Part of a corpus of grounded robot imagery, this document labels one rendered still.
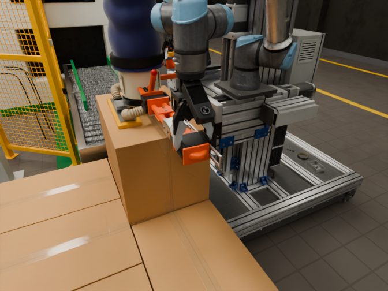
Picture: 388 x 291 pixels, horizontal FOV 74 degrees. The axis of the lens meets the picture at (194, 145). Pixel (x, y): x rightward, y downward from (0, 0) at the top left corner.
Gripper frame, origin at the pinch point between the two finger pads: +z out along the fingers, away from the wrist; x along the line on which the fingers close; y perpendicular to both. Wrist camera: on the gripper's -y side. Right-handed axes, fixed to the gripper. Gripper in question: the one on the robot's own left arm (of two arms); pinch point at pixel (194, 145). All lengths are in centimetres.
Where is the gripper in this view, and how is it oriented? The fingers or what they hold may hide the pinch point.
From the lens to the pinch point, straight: 71.1
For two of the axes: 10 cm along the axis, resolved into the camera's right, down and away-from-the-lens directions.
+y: -4.0, -4.7, 7.8
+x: -9.2, 2.1, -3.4
